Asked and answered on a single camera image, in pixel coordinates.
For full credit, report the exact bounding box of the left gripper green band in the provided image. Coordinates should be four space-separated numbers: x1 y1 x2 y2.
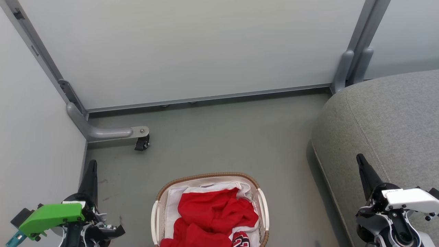
5 160 126 247

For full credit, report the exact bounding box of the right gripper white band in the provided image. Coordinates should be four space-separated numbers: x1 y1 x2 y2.
355 153 439 247

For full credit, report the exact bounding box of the white garment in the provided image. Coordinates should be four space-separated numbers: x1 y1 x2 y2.
165 182 262 247

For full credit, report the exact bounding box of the red jersey with black numbers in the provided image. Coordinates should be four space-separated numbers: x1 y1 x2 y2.
159 187 260 247

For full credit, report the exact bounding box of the grey fabric sofa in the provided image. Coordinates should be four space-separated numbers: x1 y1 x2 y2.
310 70 439 247

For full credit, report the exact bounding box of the black caster wheel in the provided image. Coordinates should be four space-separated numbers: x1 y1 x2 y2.
134 135 151 152

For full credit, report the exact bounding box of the white laundry basket brown rim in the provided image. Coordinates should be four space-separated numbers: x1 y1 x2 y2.
151 172 270 247

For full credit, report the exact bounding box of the grey partition leg with bracket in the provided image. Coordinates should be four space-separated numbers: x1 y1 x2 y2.
66 102 150 143

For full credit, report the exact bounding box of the grey metal partition post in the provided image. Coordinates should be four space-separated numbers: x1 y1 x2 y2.
0 0 89 120
331 0 378 95
348 0 391 86

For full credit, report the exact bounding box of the grey partition bottom rail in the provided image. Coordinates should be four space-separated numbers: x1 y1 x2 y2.
85 83 332 114

